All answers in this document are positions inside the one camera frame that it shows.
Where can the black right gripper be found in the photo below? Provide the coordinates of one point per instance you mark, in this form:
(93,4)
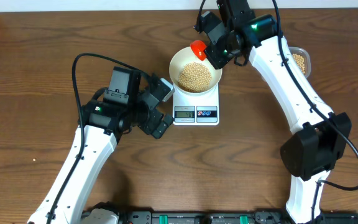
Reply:
(215,60)

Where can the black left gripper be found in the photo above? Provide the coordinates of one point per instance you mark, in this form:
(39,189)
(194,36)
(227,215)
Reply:
(148,125)

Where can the red plastic measuring scoop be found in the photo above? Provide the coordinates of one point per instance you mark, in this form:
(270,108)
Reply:
(198,48)

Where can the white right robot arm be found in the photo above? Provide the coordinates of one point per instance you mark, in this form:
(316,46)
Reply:
(318,135)

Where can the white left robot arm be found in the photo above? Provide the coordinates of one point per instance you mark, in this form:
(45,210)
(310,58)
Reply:
(101,126)

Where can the white digital kitchen scale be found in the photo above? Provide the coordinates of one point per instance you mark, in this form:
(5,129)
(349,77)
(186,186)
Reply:
(196,109)

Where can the soybeans in bowl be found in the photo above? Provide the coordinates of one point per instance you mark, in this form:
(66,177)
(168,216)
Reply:
(195,77)

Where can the cream ceramic bowl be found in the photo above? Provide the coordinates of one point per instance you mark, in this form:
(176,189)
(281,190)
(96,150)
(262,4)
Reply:
(185,56)

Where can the clear plastic soybean container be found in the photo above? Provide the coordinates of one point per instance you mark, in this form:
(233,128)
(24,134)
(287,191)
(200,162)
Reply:
(302,59)

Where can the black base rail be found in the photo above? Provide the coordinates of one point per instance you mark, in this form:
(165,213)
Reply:
(204,217)

